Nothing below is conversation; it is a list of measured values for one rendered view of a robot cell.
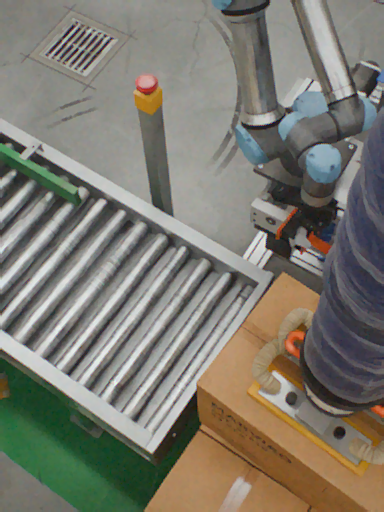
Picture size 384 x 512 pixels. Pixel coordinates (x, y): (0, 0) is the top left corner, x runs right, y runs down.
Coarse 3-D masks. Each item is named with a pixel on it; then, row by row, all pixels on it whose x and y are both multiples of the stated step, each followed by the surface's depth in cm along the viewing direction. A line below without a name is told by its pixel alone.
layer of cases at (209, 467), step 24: (192, 456) 209; (216, 456) 209; (240, 456) 210; (168, 480) 206; (192, 480) 206; (216, 480) 205; (240, 480) 205; (264, 480) 205; (168, 504) 203; (192, 504) 203; (216, 504) 202; (240, 504) 202; (264, 504) 202; (288, 504) 202
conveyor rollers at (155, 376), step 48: (0, 192) 255; (48, 192) 253; (48, 240) 246; (96, 240) 243; (0, 288) 236; (96, 288) 235; (192, 288) 235; (48, 336) 227; (144, 336) 227; (192, 336) 228; (144, 384) 219
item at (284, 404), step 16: (272, 368) 177; (256, 384) 175; (288, 384) 174; (256, 400) 175; (272, 400) 173; (288, 400) 170; (288, 416) 171; (304, 432) 169; (336, 432) 166; (352, 432) 169; (336, 448) 167; (352, 464) 166; (368, 464) 166
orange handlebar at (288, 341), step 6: (312, 240) 180; (318, 240) 180; (318, 246) 179; (324, 246) 179; (330, 246) 179; (324, 252) 179; (288, 336) 168; (294, 336) 168; (300, 336) 168; (288, 342) 167; (288, 348) 167; (294, 348) 167; (294, 354) 167; (372, 408) 160; (378, 408) 160; (378, 414) 160
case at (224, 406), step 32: (288, 288) 189; (256, 320) 185; (224, 352) 182; (256, 352) 181; (224, 384) 178; (224, 416) 186; (256, 416) 174; (352, 416) 173; (256, 448) 190; (288, 448) 170; (320, 448) 170; (288, 480) 195; (320, 480) 170; (352, 480) 166
